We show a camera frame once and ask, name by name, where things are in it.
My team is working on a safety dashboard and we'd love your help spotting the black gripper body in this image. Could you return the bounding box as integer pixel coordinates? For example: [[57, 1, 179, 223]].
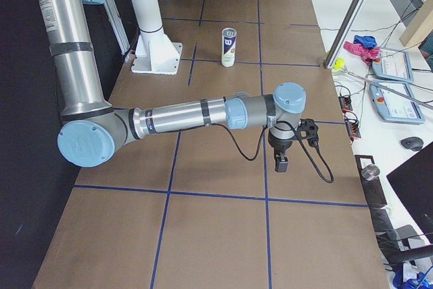
[[268, 133, 293, 158]]

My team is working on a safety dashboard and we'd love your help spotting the white tennis ball can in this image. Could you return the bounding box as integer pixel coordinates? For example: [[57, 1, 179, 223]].
[[221, 28, 237, 68]]

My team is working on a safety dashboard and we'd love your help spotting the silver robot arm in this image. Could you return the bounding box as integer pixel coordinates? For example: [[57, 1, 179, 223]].
[[38, 0, 313, 173]]

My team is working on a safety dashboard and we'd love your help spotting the orange black connector block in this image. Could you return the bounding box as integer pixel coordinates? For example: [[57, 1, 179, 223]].
[[338, 95, 353, 112]]

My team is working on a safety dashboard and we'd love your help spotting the steel cylinder weight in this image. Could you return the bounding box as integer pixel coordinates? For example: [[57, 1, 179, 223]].
[[361, 164, 380, 181]]

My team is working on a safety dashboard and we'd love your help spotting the lower teach pendant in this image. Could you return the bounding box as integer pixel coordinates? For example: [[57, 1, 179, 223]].
[[369, 81, 425, 125]]

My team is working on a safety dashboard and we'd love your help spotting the teach pendant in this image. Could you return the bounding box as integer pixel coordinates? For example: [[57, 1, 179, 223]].
[[369, 81, 425, 125], [371, 47, 414, 83]]

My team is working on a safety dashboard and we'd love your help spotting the pink and blue cloth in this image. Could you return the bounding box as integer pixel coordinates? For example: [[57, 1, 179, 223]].
[[343, 35, 381, 65]]

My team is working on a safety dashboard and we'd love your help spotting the black monitor corner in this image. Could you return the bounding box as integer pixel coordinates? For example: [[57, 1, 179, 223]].
[[387, 143, 433, 241]]

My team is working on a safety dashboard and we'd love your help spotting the black computer mouse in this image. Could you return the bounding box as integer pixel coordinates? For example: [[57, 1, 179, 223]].
[[400, 136, 424, 152]]

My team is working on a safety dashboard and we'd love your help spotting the upper teach pendant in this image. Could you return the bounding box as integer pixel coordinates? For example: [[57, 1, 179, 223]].
[[371, 47, 414, 83]]

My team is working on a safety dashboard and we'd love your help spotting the black office chair armrest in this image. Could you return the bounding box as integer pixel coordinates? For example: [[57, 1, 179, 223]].
[[387, 244, 433, 264]]

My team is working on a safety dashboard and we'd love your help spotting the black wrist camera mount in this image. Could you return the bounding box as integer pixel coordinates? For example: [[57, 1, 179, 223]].
[[297, 118, 319, 149]]

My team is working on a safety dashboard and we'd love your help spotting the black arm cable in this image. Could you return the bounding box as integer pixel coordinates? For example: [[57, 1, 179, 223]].
[[216, 120, 335, 183]]

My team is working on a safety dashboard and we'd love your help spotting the yellow tennis ball by post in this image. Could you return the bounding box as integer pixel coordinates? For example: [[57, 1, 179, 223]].
[[333, 58, 346, 70]]

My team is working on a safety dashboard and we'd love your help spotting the white mounting pedestal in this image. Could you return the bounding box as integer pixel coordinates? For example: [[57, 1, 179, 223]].
[[131, 0, 183, 75]]

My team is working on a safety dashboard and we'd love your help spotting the aluminium frame post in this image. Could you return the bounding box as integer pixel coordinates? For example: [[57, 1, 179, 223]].
[[323, 0, 365, 68]]

